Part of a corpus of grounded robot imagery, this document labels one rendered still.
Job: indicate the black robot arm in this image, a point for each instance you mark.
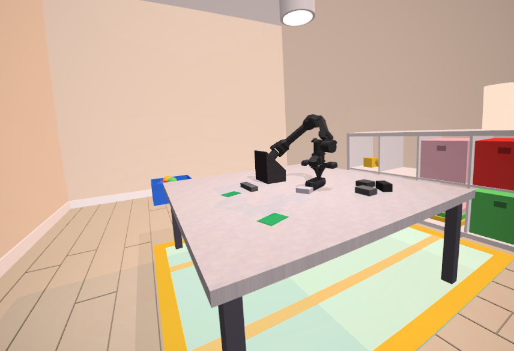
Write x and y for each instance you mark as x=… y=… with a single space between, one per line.
x=310 y=122

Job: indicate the small green block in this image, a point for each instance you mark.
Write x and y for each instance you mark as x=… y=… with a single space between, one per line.
x=231 y=194

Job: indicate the flat green rectangular plate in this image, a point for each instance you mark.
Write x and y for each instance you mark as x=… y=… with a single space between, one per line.
x=272 y=219

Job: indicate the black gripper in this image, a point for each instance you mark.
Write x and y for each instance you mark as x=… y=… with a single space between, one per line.
x=320 y=169

